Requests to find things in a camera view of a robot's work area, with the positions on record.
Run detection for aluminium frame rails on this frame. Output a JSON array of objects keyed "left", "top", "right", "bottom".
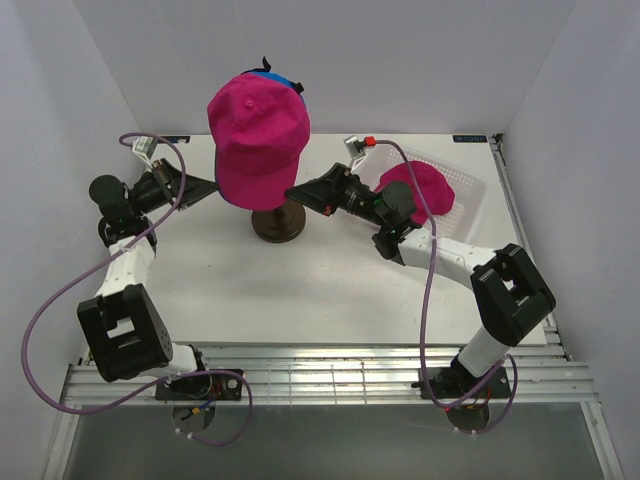
[{"left": 49, "top": 133, "right": 626, "bottom": 480}]

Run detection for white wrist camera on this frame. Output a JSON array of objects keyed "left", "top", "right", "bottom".
[
  {"left": 343, "top": 135, "right": 377, "bottom": 173},
  {"left": 131, "top": 136, "right": 158, "bottom": 170}
]

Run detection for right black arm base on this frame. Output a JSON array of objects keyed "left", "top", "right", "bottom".
[{"left": 429, "top": 367, "right": 512, "bottom": 401}]

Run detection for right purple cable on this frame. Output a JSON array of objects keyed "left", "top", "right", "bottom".
[{"left": 374, "top": 138, "right": 519, "bottom": 436}]

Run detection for magenta cap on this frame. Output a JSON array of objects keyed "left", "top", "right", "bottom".
[
  {"left": 375, "top": 161, "right": 455, "bottom": 225},
  {"left": 207, "top": 72, "right": 311, "bottom": 211}
]

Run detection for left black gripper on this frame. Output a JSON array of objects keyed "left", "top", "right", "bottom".
[{"left": 130, "top": 158, "right": 220, "bottom": 218}]

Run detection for purple cable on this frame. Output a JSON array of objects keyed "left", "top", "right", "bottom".
[
  {"left": 19, "top": 132, "right": 254, "bottom": 447},
  {"left": 374, "top": 138, "right": 519, "bottom": 436}
]

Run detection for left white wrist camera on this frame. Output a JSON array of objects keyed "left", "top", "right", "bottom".
[{"left": 131, "top": 136, "right": 158, "bottom": 170}]

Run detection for dark round wooden stand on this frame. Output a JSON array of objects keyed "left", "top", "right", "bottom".
[{"left": 251, "top": 200, "right": 306, "bottom": 243}]

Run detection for white plastic basket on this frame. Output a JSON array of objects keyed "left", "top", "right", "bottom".
[{"left": 356, "top": 145, "right": 488, "bottom": 243}]

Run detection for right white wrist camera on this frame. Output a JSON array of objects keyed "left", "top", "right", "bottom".
[{"left": 343, "top": 135, "right": 377, "bottom": 173}]

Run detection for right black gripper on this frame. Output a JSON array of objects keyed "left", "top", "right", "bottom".
[{"left": 284, "top": 163, "right": 388, "bottom": 229}]

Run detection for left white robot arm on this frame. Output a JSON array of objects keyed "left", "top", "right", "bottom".
[{"left": 77, "top": 159, "right": 218, "bottom": 400}]

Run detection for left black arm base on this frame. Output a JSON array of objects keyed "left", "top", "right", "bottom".
[{"left": 154, "top": 369, "right": 244, "bottom": 401}]

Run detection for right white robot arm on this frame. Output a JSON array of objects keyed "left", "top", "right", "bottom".
[{"left": 285, "top": 164, "right": 556, "bottom": 397}]

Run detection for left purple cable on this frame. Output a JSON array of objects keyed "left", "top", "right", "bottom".
[{"left": 19, "top": 132, "right": 254, "bottom": 447}]

